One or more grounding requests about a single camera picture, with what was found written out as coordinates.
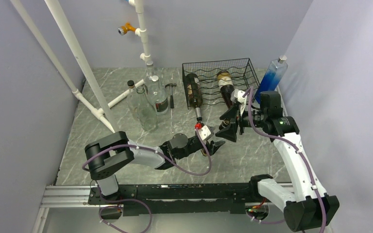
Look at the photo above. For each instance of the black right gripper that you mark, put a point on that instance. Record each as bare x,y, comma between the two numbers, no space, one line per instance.
229,133

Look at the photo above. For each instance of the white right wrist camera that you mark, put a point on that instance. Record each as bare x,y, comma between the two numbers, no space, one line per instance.
240,97

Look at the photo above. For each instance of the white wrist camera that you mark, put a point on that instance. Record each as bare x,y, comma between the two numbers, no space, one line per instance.
203,131
240,97

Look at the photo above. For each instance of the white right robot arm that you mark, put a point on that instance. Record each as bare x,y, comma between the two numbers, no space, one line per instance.
308,206

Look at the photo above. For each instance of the brown bottle gold foil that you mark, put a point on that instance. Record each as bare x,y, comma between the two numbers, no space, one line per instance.
226,86

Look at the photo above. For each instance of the clear bottle red black label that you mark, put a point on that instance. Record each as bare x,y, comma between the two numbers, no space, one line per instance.
132,99

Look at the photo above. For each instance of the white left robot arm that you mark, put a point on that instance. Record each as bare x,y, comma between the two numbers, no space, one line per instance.
108,155

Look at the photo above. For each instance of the aluminium extrusion rail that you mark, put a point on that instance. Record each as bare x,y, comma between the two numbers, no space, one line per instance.
77,197

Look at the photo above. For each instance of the clear bottle black gold cap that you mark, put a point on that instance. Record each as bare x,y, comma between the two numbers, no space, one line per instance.
224,124

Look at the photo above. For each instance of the blue square glass bottle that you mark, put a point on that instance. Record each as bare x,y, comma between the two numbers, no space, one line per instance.
272,77

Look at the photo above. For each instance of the clear round glass bottle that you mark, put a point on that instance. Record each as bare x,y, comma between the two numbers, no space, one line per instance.
150,72

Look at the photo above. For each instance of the small black handled hammer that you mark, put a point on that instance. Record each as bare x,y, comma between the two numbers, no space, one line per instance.
171,86

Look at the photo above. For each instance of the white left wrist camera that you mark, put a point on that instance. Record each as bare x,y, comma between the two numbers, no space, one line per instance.
203,131

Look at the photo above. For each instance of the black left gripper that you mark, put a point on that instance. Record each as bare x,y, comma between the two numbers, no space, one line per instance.
214,146

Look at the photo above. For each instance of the dark green wine bottle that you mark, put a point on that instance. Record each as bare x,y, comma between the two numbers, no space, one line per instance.
194,94

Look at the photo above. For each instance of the clear glass bottle silver cap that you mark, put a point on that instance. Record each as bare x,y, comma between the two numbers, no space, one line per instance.
157,95

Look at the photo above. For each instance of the white pvc pipe frame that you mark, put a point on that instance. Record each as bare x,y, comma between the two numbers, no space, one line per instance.
104,113

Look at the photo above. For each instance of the clear bottle black gold label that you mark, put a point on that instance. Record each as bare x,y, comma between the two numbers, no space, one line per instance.
145,111

